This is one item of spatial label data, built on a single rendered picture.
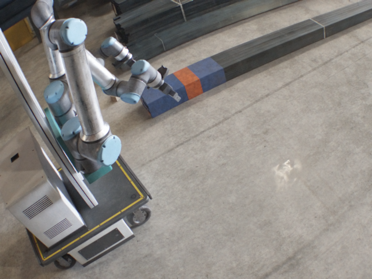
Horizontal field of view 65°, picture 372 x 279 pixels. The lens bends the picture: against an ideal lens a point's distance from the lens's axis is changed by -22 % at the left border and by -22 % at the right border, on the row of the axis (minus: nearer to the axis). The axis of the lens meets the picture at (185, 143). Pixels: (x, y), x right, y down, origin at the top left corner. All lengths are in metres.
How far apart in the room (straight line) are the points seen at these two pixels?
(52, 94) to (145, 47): 1.85
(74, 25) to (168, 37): 2.55
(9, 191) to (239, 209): 1.49
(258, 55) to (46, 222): 2.35
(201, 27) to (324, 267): 2.87
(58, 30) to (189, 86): 1.89
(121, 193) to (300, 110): 1.54
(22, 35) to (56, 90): 4.29
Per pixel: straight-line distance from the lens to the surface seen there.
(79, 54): 1.40
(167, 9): 3.92
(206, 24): 3.94
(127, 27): 3.81
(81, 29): 1.38
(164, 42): 3.77
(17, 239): 2.98
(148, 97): 3.02
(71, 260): 2.46
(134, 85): 1.74
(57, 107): 2.15
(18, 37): 6.34
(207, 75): 3.08
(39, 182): 1.85
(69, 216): 2.09
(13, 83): 1.64
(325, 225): 2.28
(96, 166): 1.84
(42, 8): 1.95
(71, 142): 1.73
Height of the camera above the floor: 2.01
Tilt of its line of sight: 46 degrees down
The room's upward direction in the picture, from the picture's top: 19 degrees counter-clockwise
